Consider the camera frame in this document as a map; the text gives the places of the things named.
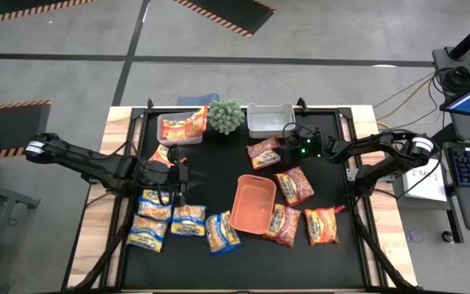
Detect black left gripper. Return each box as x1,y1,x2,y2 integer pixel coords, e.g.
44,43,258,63
143,158,205,207

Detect blue Maruchan noodle pack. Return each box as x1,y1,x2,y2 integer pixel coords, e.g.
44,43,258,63
126,213,169,253
204,210,243,257
170,203,207,238
137,188,175,222

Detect pink Maruchan noodle pack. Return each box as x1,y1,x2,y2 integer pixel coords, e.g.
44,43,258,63
246,136,282,171
274,166,315,207
261,203,303,249

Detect orange Maruchan noodle pack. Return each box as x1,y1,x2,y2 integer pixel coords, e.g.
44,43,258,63
304,206,339,247
162,118,191,140
184,105,210,139
148,143,188,168

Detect clear plastic bin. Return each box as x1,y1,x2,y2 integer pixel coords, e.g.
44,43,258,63
156,110,206,147

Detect white plastic bin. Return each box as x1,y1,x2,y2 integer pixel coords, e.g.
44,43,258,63
246,101,296,139

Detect orange plastic bin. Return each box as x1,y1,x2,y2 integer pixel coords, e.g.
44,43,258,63
228,174,277,236

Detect green artificial succulent plant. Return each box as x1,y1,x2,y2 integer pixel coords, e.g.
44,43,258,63
205,98,246,136

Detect black table mat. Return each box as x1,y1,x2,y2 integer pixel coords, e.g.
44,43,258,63
121,109,366,290

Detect white paper sheet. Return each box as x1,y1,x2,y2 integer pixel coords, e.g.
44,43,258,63
401,163,448,203

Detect grey equipment base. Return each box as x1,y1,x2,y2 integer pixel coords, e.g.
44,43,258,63
432,45,470,97

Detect black hazard-striped floor mat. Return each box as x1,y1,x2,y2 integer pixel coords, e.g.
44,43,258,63
172,0,277,39
0,99,52,159
0,0,97,27

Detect black metal rig frame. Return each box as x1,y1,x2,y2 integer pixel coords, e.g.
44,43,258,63
66,97,420,294

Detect yellow floor cable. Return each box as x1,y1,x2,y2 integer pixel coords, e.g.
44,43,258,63
375,76,438,123

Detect coiled black cable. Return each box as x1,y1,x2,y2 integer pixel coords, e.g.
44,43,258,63
438,65,470,96

